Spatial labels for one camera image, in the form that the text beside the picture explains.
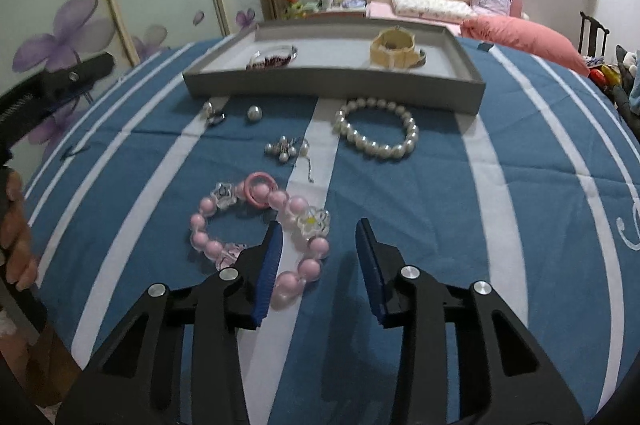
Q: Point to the small lilac pillow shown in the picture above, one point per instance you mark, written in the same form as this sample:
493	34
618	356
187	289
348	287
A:
498	7

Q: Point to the beige wrist watch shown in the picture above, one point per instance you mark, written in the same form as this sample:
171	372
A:
396	48

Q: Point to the folded salmon pink duvet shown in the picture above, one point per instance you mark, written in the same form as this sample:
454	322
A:
526	36

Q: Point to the dark wooden chair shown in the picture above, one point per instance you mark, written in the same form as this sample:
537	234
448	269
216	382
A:
593	36

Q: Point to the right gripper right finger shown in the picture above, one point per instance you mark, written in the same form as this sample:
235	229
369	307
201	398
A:
505	377

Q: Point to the pearl cluster earring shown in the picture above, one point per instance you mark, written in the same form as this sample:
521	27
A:
288	150

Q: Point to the blue white striped tablecloth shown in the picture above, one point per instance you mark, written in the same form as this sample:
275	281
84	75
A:
538	195

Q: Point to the single white pearl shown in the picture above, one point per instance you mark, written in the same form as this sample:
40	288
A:
254	114

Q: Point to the pink beige nightstand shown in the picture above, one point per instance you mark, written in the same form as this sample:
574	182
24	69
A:
315	11

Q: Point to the person's left hand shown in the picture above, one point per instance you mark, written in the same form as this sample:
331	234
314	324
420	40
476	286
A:
16	238

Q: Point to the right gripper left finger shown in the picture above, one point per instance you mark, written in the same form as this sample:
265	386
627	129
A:
134	377

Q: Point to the white patterned pillow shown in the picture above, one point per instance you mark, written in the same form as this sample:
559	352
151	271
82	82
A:
451	11

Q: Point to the thin silver hoop bangle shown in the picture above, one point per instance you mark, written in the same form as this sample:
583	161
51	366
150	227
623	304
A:
272	57

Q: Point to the grey cardboard tray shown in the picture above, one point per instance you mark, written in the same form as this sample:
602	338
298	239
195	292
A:
333	62

